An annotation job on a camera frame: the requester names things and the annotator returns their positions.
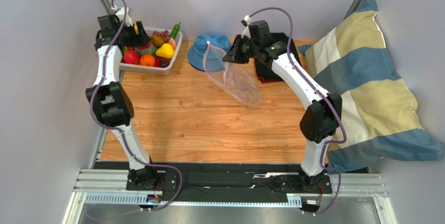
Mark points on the brown kiwi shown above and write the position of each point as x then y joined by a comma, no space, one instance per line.
157,40

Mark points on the blue bucket hat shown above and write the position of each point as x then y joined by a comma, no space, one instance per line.
197,51

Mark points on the green cucumber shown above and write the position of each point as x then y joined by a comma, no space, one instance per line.
175,30

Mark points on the green netted melon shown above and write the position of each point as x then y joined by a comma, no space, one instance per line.
148,49

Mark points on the orange fruit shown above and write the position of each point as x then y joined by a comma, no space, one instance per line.
147,60

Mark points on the yellow pear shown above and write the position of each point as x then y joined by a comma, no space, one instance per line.
166,51

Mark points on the clear zip top bag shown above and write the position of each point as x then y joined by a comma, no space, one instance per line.
235,80

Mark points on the white plastic fruit basket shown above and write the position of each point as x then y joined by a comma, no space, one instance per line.
162,71

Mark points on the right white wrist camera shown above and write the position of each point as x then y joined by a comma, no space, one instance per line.
245,22

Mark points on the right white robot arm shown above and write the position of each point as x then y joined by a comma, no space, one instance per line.
322,114

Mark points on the red lychee bunch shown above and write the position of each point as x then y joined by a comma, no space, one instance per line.
131,57

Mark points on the striped blue yellow pillow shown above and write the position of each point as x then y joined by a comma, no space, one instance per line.
379,112

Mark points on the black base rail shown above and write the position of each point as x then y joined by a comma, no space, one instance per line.
224,183

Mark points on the dark mangosteen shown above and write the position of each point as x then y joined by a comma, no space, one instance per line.
162,62

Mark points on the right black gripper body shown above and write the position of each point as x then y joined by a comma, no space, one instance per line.
238,49

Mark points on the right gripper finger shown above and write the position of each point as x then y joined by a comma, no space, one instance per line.
231,56
241,50

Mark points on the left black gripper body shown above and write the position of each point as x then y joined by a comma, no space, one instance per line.
128,36

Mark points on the watermelon slice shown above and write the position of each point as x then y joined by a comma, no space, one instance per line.
173,43

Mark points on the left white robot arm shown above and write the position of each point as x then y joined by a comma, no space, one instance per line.
110,106

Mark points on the purple grapes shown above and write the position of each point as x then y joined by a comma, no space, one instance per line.
163,34

